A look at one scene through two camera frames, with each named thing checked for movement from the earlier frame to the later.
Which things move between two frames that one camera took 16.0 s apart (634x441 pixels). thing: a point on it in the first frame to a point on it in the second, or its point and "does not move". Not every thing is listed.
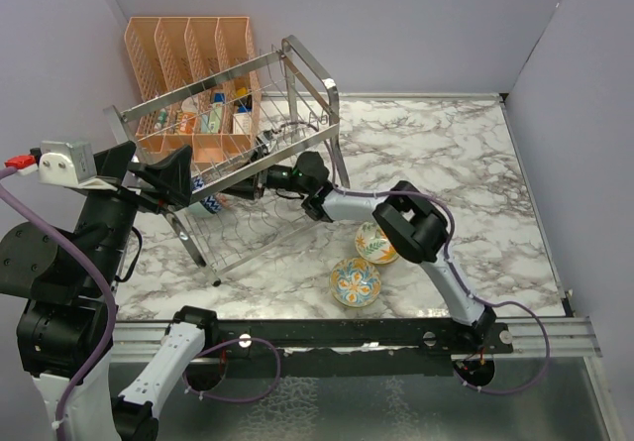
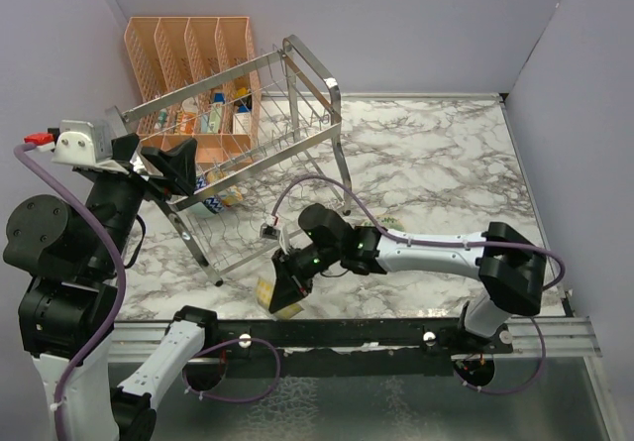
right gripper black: [245, 188] to [288, 289]
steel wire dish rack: [251, 128] does not move
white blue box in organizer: [242, 120] does not move
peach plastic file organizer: [195, 82] does not move
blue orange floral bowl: [355, 282] to [232, 196]
